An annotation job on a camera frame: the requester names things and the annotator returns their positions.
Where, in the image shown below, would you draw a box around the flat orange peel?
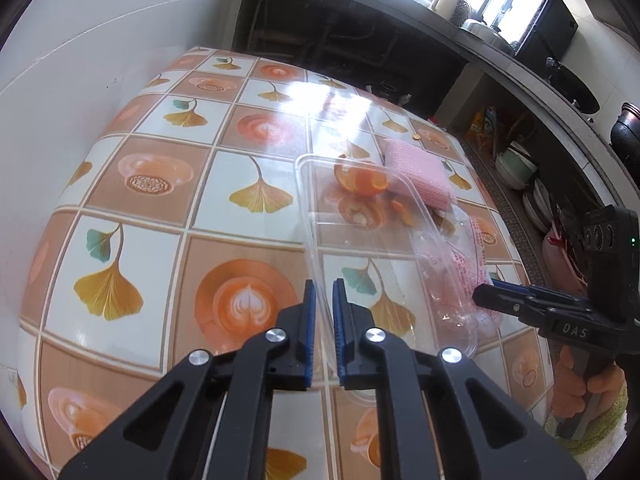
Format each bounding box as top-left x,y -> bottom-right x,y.
336,192 -> 393,231

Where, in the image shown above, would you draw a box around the stack of bowls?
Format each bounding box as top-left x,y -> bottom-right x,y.
495,142 -> 538,191

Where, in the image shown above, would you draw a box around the steel pot lid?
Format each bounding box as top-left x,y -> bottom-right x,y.
460,17 -> 501,41

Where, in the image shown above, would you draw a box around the black bucket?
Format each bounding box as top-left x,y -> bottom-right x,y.
367,80 -> 408,103

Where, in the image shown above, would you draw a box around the stack of white plates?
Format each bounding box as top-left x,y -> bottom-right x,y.
522,177 -> 563,233

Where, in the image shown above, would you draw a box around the black wok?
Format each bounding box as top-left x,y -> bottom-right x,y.
545,57 -> 601,118

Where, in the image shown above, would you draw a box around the black countertop appliance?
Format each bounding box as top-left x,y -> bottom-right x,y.
480,0 -> 580,78

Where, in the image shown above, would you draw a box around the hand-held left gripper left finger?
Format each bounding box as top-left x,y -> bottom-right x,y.
58,279 -> 318,480

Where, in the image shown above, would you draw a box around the grey counter with dark cabinet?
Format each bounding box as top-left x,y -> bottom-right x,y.
232,0 -> 640,221

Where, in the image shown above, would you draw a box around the clear plastic tray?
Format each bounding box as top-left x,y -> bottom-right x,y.
294,153 -> 483,408

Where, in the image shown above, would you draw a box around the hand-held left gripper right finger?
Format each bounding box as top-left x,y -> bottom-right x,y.
331,278 -> 587,480

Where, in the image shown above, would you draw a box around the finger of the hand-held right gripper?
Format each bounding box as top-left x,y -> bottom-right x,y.
471,283 -> 552,329
489,278 -> 576,307

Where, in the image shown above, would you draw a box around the person's right hand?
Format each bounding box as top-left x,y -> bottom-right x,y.
553,346 -> 629,414

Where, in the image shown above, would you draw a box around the orange snack packets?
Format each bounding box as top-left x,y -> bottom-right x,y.
465,107 -> 501,143

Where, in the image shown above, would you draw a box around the tile-patterned tablecloth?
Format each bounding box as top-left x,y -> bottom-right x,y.
15,46 -> 556,480

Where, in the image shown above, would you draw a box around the dark round pot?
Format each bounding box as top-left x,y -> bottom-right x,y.
607,102 -> 640,156

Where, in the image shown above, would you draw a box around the pink plastic basin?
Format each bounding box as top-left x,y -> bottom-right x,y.
542,220 -> 591,291

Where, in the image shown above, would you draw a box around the pink foam mesh net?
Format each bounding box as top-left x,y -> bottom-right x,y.
382,139 -> 457,208

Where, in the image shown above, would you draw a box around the clear bag with pink print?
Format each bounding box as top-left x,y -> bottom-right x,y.
412,207 -> 506,346

